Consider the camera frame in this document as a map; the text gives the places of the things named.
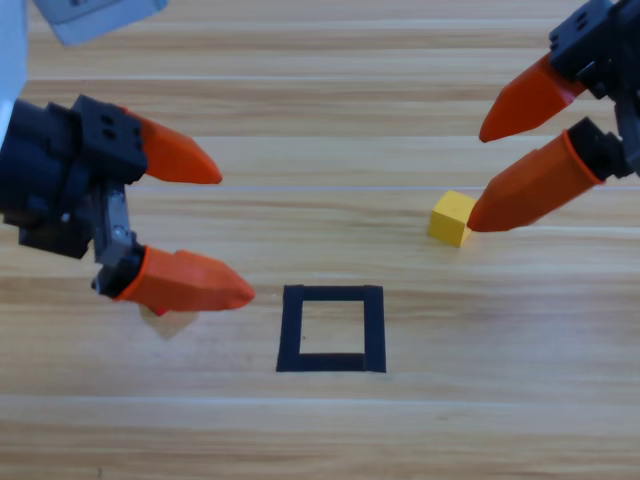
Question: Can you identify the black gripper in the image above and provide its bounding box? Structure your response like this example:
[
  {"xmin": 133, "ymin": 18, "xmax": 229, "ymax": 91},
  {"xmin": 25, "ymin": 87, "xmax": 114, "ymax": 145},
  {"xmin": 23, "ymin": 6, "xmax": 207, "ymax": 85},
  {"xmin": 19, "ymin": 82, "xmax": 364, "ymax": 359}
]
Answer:
[
  {"xmin": 0, "ymin": 94, "xmax": 224, "ymax": 266},
  {"xmin": 467, "ymin": 0, "xmax": 640, "ymax": 233}
]

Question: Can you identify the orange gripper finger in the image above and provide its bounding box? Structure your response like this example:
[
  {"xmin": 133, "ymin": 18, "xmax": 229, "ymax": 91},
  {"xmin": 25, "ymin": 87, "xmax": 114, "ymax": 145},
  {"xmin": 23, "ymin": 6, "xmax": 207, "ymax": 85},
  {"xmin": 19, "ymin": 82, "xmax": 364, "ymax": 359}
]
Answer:
[{"xmin": 91, "ymin": 245, "xmax": 257, "ymax": 313}]

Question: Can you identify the yellow wooden cube block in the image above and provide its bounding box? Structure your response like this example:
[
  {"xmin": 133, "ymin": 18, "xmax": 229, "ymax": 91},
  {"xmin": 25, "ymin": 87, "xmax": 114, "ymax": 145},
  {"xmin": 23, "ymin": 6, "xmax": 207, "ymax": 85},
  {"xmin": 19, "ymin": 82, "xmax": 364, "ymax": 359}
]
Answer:
[{"xmin": 428, "ymin": 189, "xmax": 478, "ymax": 249}]

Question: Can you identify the black tape square outline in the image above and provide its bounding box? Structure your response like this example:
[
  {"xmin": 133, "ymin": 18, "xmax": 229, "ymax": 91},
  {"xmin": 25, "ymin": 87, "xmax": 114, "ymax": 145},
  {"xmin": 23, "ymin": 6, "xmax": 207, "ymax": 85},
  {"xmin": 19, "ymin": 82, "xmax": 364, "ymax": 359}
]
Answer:
[{"xmin": 275, "ymin": 284, "xmax": 388, "ymax": 375}]

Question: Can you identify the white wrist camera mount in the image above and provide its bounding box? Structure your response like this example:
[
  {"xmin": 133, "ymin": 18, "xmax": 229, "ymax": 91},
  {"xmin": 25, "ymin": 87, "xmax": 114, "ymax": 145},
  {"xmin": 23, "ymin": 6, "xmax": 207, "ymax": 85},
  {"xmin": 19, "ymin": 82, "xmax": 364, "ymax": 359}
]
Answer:
[{"xmin": 0, "ymin": 0, "xmax": 169, "ymax": 144}]

